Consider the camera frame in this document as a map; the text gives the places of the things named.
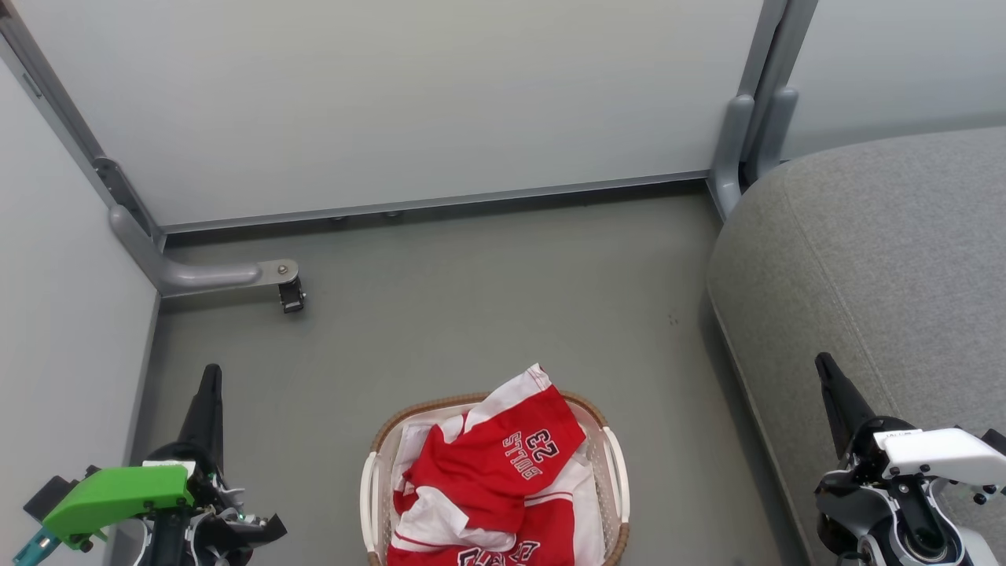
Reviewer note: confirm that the red jersey with large letters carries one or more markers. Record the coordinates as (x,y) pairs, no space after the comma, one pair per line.
(550,527)

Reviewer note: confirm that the white brown laundry basket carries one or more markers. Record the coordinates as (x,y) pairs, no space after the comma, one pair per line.
(617,487)

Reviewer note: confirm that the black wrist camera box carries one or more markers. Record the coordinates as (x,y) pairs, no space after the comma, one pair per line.
(996,440)
(47,495)

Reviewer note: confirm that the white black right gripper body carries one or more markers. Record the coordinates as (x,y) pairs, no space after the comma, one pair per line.
(935,452)

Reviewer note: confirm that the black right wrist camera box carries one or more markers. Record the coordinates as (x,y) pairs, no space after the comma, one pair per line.
(996,440)

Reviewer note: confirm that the grey metal partition post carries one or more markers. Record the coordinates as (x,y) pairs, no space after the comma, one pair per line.
(71,116)

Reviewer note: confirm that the red shorts with number 23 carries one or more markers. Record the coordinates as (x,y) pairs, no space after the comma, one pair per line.
(487,464)

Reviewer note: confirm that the grey partition leg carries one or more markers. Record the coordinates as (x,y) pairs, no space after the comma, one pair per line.
(774,126)
(735,141)

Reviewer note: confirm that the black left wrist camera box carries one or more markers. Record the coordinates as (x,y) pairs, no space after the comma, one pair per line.
(47,495)

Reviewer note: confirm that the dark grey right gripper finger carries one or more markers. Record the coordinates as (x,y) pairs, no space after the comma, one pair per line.
(842,405)

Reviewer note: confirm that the grey fabric sofa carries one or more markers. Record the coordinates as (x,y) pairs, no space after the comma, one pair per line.
(880,267)

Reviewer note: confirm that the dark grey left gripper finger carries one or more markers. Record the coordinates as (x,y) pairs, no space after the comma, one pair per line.
(206,417)

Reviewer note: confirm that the grey partition base rail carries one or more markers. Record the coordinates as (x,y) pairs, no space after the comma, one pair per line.
(432,202)

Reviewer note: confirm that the black caster wheel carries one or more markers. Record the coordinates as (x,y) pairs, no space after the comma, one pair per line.
(292,297)

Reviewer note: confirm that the white cloth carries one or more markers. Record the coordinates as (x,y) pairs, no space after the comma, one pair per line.
(413,456)

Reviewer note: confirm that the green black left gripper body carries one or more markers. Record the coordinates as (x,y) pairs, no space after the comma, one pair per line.
(118,495)

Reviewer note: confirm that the grey metal partition foot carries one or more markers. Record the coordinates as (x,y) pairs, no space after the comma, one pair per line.
(204,275)

